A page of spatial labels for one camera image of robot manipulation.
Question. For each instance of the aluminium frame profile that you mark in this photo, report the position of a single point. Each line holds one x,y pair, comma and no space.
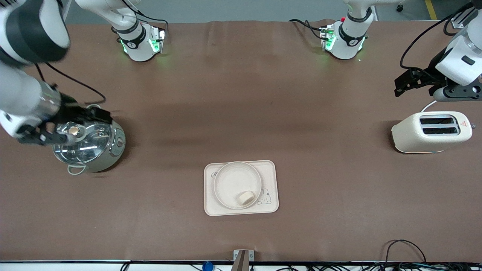
461,19

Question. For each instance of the grey metal camera bracket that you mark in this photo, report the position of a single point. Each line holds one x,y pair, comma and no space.
243,259

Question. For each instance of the brown table mat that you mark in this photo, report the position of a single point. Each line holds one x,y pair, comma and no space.
339,218

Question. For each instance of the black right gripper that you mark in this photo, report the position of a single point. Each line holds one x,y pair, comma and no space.
70,111

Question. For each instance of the cream two-slot toaster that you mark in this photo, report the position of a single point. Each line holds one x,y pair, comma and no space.
418,137

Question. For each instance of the glass pot lid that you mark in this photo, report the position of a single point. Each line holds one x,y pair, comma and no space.
90,145

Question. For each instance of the blue round cap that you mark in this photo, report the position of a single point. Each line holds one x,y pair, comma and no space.
207,266

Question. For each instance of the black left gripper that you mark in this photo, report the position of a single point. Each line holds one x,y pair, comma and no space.
431,71

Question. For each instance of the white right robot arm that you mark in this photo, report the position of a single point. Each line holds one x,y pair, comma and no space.
22,34

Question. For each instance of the small pale bun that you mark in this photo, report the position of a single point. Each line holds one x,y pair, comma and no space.
245,198

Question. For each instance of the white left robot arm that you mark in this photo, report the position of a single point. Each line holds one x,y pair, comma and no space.
457,60

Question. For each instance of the cream rabbit print tray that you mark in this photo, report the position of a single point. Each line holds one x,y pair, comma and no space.
269,169

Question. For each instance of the round cream plate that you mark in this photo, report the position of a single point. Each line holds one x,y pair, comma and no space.
233,180

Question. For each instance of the steel pot with glass lid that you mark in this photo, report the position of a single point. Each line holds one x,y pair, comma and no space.
113,150

